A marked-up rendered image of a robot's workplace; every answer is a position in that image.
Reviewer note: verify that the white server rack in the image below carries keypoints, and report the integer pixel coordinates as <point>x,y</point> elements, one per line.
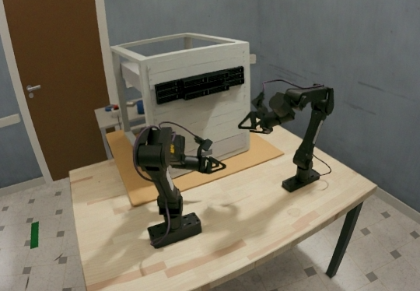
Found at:
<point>214,116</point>

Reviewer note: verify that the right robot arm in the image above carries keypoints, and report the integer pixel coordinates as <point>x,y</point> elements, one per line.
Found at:
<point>322,105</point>

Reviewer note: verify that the tan cardboard sheet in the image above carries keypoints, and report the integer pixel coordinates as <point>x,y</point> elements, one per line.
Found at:
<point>143,192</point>

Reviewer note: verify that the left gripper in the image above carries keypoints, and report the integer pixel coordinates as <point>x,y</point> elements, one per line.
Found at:
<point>197,162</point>

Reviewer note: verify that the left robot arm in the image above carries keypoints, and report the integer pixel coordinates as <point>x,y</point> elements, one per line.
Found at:
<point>154,159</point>

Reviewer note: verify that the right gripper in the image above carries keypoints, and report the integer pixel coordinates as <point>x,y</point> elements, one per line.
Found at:
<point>267,120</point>

